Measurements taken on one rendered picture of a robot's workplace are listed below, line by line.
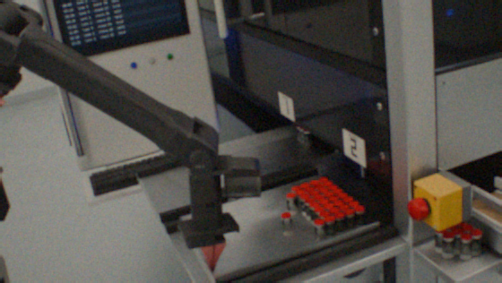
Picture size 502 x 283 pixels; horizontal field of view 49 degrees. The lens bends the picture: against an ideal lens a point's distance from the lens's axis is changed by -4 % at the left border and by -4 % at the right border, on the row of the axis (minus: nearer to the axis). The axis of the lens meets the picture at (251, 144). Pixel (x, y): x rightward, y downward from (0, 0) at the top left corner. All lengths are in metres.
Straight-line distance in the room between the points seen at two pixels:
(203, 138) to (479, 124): 0.52
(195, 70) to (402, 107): 1.01
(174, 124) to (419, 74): 0.42
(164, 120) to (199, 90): 0.99
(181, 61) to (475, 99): 1.06
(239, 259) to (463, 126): 0.50
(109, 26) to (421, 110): 1.08
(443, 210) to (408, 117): 0.17
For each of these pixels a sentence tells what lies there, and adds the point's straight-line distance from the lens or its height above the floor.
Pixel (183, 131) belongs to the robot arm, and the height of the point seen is 1.19.
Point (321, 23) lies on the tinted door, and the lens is 1.23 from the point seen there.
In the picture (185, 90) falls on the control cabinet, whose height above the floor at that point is 0.99.
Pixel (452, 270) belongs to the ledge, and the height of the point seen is 0.88.
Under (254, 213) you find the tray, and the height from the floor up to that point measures 0.88.
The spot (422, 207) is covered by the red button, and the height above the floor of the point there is 1.01.
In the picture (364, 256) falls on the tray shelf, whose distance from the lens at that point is 1.10.
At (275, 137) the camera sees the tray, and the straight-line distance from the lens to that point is 1.65.
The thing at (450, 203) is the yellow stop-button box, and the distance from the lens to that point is 1.01.
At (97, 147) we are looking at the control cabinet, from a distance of 1.89.
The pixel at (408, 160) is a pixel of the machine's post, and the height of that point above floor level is 1.06.
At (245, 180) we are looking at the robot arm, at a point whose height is 1.08.
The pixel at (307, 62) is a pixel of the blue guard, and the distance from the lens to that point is 1.31.
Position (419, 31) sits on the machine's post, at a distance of 0.98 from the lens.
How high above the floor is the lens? 1.50
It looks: 22 degrees down
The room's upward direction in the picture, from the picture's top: 9 degrees counter-clockwise
